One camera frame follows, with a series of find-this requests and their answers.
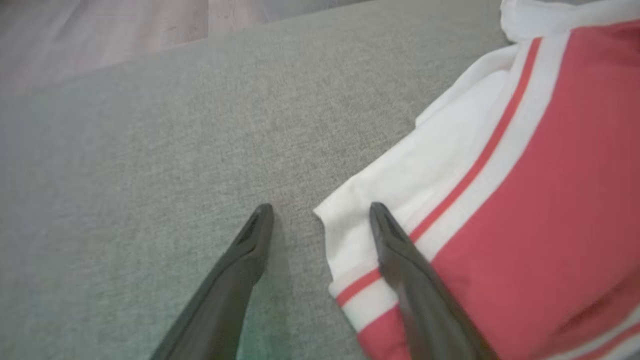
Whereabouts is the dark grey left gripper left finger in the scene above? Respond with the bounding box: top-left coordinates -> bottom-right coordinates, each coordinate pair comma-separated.
150,203 -> 275,360

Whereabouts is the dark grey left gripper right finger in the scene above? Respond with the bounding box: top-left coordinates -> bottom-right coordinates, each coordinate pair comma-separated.
369,201 -> 501,360

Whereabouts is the red and white sports jersey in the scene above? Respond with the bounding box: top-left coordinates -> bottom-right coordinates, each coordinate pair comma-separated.
314,0 -> 640,360

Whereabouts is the large grey sofa seat cushion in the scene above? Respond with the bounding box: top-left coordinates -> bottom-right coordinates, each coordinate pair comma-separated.
0,0 -> 640,360

